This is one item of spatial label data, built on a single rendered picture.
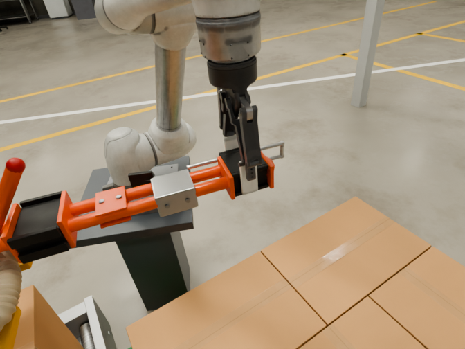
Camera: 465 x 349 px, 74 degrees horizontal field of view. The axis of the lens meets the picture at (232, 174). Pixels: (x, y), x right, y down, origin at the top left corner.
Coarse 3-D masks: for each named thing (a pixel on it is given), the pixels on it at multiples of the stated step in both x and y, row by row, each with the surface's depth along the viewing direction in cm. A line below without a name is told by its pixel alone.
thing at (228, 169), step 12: (228, 156) 58; (240, 156) 57; (264, 156) 57; (228, 168) 55; (264, 168) 54; (228, 180) 53; (240, 180) 55; (264, 180) 57; (228, 192) 56; (240, 192) 56
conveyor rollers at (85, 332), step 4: (84, 324) 113; (88, 324) 113; (80, 328) 112; (84, 328) 111; (88, 328) 112; (80, 332) 111; (84, 332) 110; (88, 332) 110; (80, 336) 110; (84, 336) 109; (88, 336) 109; (92, 336) 110; (84, 340) 108; (88, 340) 108; (92, 340) 108; (84, 344) 107; (88, 344) 107; (92, 344) 107; (84, 348) 106; (88, 348) 106; (92, 348) 106
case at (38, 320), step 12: (24, 288) 80; (36, 288) 81; (24, 300) 77; (36, 300) 78; (24, 312) 74; (36, 312) 75; (48, 312) 83; (24, 324) 72; (36, 324) 72; (48, 324) 80; (60, 324) 88; (24, 336) 69; (36, 336) 70; (48, 336) 77; (60, 336) 85; (72, 336) 95; (24, 348) 67; (36, 348) 68; (48, 348) 74; (60, 348) 81; (72, 348) 90
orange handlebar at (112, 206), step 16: (192, 176) 56; (208, 176) 57; (112, 192) 53; (128, 192) 54; (144, 192) 54; (208, 192) 54; (80, 208) 52; (96, 208) 50; (112, 208) 50; (128, 208) 51; (144, 208) 51; (80, 224) 49; (96, 224) 50; (112, 224) 51; (0, 240) 47
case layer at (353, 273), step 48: (288, 240) 137; (336, 240) 135; (384, 240) 132; (240, 288) 120; (288, 288) 118; (336, 288) 116; (384, 288) 115; (432, 288) 113; (144, 336) 108; (192, 336) 106; (240, 336) 105; (288, 336) 104; (336, 336) 102; (384, 336) 101; (432, 336) 100
